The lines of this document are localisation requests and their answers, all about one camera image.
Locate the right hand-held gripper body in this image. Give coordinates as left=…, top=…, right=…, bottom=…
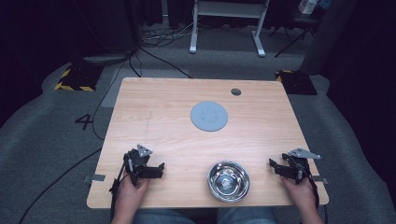
left=281, top=147, right=322, bottom=185

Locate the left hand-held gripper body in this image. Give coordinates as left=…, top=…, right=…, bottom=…
left=122, top=144, right=154, bottom=187

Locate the person's right hand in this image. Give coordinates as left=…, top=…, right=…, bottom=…
left=279, top=175, right=318, bottom=216

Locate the person's left hand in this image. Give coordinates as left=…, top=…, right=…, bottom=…
left=114, top=174, right=151, bottom=218

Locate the person's left leg in jeans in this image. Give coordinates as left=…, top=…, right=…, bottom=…
left=134, top=208, right=196, bottom=224

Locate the person's leg in jeans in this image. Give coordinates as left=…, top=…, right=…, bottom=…
left=216, top=206, right=278, bottom=224
left=134, top=208, right=196, bottom=224

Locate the shiny metal bowl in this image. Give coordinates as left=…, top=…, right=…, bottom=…
left=206, top=160, right=251, bottom=203

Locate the person's right leg in jeans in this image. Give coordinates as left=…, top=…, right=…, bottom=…
left=216, top=206, right=278, bottom=224

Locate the round grey mat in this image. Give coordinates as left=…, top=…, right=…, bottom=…
left=190, top=100, right=229, bottom=133

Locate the black folding stand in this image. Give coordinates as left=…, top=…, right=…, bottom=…
left=268, top=13, right=323, bottom=59

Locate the white cardboard box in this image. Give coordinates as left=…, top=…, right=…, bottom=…
left=297, top=0, right=319, bottom=15

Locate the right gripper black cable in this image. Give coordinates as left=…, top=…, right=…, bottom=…
left=306, top=169, right=321, bottom=210

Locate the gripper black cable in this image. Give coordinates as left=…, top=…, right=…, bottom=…
left=306, top=169, right=321, bottom=210
left=108, top=161, right=130, bottom=218

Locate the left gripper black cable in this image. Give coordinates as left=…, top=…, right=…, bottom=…
left=108, top=161, right=130, bottom=218

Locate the thin black floor cable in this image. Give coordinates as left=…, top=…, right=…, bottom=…
left=92, top=52, right=138, bottom=142

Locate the black yellow striped base plate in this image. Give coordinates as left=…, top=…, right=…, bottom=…
left=275, top=69, right=318, bottom=96
left=53, top=63, right=105, bottom=93

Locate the thick black floor cable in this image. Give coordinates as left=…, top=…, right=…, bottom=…
left=18, top=147, right=103, bottom=224

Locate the bundle of floor cables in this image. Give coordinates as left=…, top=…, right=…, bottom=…
left=140, top=18, right=200, bottom=49

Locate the white metal desk frame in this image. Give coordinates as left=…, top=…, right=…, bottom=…
left=189, top=0, right=271, bottom=58

